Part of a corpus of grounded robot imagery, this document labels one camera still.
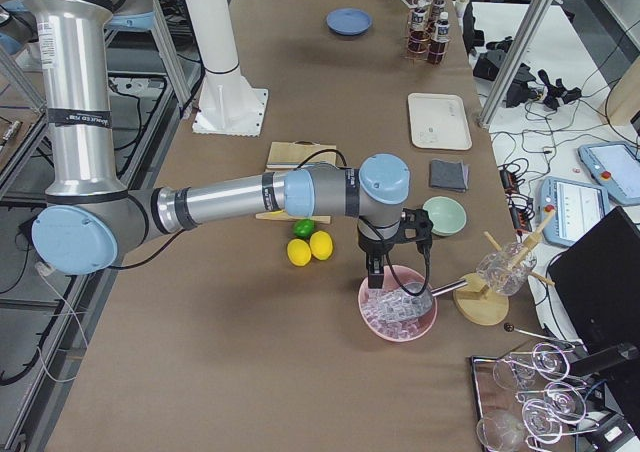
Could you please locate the aluminium frame post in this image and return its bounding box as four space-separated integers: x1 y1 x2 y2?
478 0 553 130

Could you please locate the clear ice cubes pile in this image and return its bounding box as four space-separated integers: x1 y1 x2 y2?
359 288 437 342

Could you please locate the copper wire bottle rack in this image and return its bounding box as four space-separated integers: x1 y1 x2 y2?
405 7 450 65

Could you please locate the tea bottle white cap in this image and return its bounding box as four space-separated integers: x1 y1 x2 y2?
407 6 429 57

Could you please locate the grey folded cloth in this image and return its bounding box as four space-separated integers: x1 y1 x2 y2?
429 159 469 192

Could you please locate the cream rabbit tray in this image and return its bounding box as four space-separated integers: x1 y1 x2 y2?
407 92 472 151

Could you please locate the whole yellow lemon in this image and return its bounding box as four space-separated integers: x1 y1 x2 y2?
286 238 312 267
309 231 334 261

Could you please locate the wooden cup stand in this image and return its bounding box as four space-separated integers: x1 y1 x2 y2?
453 206 556 326

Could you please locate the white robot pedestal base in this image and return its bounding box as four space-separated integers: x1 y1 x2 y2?
186 0 269 137

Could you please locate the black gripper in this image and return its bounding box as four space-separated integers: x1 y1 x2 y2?
358 209 432 288

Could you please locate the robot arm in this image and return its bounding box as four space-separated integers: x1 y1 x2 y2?
22 0 432 288

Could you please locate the mint green bowl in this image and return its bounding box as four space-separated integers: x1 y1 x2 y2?
423 196 467 237

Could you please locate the wine glass rack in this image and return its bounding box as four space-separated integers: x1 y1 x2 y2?
468 340 631 452

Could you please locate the wooden cutting board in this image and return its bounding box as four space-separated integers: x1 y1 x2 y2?
255 141 339 224

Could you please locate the blue plate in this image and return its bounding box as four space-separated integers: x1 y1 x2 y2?
325 8 373 37

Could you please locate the black laptop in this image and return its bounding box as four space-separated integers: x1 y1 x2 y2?
549 207 639 352

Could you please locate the green lime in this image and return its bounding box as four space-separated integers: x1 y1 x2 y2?
292 218 315 239

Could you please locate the blue teach pendant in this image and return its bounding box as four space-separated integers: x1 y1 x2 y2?
538 176 610 247
578 142 640 206

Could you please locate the steel ice scoop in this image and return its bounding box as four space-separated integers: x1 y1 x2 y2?
362 279 468 322

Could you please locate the pink bowl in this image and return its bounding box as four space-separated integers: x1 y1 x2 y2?
358 265 438 343

